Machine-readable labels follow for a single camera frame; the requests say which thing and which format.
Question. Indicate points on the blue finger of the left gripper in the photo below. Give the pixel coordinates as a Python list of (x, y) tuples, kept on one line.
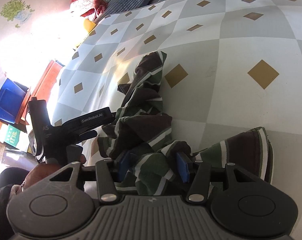
[(85, 136), (91, 120)]

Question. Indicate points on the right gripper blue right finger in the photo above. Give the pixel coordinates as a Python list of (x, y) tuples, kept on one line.
[(196, 176)]

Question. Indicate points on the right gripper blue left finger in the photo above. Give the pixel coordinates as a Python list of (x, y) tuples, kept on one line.
[(107, 173)]

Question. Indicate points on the green brown striped shirt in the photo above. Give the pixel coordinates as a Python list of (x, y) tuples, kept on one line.
[(142, 130)]

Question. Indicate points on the person's left hand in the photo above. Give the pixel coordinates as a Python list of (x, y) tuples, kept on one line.
[(38, 173)]

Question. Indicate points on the blue plastic bin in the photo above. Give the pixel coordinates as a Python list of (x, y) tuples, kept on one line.
[(12, 95)]

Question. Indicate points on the red knitted cloth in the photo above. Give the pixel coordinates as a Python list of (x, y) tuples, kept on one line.
[(90, 9)]

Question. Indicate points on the checkered diamond pattern tablecloth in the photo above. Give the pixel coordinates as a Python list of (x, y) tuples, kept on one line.
[(232, 65)]

